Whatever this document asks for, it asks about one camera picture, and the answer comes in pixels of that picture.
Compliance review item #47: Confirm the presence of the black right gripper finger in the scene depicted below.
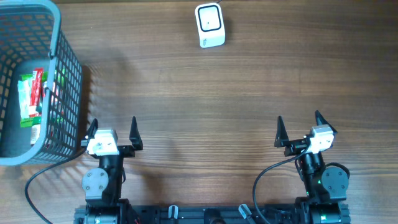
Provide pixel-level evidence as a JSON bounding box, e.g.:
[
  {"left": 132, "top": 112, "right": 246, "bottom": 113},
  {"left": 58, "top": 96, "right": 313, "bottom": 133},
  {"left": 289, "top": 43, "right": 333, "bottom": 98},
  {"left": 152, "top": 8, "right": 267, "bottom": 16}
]
[
  {"left": 315, "top": 110, "right": 338, "bottom": 134},
  {"left": 274, "top": 116, "right": 289, "bottom": 147}
]

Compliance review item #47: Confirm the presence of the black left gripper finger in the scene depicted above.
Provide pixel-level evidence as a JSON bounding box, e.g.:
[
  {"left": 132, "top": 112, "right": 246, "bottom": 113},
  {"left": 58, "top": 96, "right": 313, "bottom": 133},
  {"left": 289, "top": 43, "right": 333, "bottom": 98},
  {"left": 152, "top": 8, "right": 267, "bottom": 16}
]
[
  {"left": 129, "top": 116, "right": 143, "bottom": 151},
  {"left": 85, "top": 118, "right": 98, "bottom": 139}
]

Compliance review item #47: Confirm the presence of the green snack bag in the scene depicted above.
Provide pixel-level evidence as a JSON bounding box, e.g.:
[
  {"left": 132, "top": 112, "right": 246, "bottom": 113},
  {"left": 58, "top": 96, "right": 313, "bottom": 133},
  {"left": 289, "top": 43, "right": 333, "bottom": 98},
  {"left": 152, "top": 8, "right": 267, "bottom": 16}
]
[{"left": 20, "top": 70, "right": 48, "bottom": 128}]

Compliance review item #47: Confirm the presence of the red candy bar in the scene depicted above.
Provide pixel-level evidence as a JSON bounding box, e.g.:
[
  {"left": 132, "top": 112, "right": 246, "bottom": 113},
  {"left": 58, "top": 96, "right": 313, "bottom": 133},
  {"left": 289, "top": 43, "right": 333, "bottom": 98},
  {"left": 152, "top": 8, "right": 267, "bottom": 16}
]
[{"left": 29, "top": 68, "right": 44, "bottom": 117}]

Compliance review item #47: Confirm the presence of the green lid jar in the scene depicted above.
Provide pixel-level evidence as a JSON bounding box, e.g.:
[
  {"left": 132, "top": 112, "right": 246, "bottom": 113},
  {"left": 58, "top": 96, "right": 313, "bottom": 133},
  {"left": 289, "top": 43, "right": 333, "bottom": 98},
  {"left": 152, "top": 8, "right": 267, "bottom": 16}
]
[{"left": 30, "top": 124, "right": 41, "bottom": 146}]

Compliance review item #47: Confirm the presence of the mint green wipes pack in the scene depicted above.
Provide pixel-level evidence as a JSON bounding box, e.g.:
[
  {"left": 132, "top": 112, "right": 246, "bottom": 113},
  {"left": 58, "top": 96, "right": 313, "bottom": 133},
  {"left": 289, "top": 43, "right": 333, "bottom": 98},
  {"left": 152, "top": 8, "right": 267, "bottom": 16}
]
[{"left": 17, "top": 80, "right": 30, "bottom": 119}]

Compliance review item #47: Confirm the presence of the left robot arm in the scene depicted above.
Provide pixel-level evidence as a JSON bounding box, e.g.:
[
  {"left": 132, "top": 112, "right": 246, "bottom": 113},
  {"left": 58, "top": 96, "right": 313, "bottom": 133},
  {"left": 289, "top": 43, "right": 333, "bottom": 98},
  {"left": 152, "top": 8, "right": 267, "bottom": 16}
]
[{"left": 73, "top": 117, "right": 143, "bottom": 224}]

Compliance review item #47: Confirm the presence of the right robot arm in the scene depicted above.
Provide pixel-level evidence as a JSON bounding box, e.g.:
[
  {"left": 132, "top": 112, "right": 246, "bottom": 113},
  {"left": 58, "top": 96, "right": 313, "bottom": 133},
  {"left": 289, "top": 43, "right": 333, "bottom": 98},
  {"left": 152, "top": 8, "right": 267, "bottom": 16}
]
[{"left": 274, "top": 111, "right": 350, "bottom": 223}]

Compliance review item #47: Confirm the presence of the white barcode scanner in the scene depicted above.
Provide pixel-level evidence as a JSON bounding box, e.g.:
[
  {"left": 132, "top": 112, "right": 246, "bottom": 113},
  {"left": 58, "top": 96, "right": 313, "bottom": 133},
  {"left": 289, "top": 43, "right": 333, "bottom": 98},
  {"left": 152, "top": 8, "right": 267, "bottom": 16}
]
[{"left": 195, "top": 2, "right": 226, "bottom": 49}]

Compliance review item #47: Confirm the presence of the grey plastic mesh basket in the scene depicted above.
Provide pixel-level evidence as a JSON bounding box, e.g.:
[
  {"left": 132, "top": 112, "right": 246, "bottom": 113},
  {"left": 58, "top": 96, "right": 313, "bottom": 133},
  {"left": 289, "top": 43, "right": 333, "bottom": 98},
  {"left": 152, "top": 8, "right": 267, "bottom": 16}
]
[{"left": 1, "top": 1, "right": 83, "bottom": 166}]

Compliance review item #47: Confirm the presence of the black right camera cable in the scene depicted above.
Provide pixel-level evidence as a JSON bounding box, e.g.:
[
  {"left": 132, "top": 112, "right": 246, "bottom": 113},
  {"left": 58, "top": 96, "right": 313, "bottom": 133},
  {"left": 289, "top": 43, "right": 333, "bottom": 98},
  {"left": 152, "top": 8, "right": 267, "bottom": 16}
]
[{"left": 252, "top": 146, "right": 312, "bottom": 224}]

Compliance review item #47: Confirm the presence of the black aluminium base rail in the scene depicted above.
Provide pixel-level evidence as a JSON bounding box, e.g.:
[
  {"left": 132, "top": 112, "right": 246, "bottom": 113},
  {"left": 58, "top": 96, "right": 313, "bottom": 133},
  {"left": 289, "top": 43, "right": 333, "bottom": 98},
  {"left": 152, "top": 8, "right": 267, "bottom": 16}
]
[{"left": 73, "top": 203, "right": 351, "bottom": 224}]

